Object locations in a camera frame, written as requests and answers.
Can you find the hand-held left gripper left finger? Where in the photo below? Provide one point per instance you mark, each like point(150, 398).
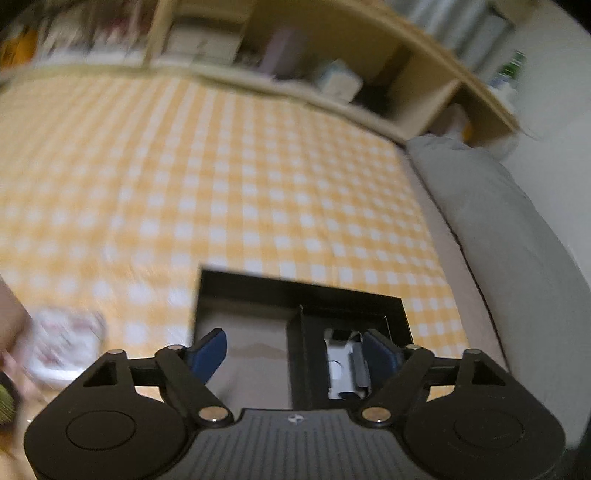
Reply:
point(210, 354)

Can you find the small black box with insert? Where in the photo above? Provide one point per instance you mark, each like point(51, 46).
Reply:
point(311, 341)

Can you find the yellow white checked cloth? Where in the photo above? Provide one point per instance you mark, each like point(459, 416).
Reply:
point(207, 184)

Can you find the white tissue box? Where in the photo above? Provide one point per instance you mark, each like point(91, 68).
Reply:
point(340, 79)

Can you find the clear display cases with dolls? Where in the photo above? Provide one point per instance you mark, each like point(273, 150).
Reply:
point(92, 27)

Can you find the yellow box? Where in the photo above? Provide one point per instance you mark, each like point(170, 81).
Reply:
point(16, 46)

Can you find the white small drawer box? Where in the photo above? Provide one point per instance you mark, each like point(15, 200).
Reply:
point(205, 39)

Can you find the pale purple box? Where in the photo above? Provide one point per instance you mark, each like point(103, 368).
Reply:
point(282, 53)

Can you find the wooden headboard shelf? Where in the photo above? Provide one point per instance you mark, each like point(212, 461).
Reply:
point(415, 60)

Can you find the grey pillow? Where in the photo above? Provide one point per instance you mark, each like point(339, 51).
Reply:
point(508, 240)

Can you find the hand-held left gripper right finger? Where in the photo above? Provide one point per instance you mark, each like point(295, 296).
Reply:
point(379, 359)

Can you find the large black cardboard box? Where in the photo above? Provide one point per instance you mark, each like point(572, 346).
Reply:
point(240, 314)

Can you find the white patterned pouch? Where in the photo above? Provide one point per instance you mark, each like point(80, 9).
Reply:
point(64, 344)

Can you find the beige bed sheet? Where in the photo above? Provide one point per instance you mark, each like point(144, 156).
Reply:
point(461, 277)

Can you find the green white bottle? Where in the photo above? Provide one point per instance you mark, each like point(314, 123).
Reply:
point(510, 74)

